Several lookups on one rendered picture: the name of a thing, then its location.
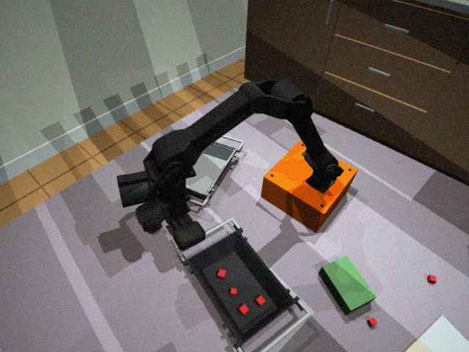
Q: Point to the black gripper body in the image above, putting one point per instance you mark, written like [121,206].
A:
[187,232]

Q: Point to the green rectangular box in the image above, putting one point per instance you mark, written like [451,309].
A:
[346,284]

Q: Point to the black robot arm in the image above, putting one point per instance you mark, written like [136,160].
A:
[173,155]

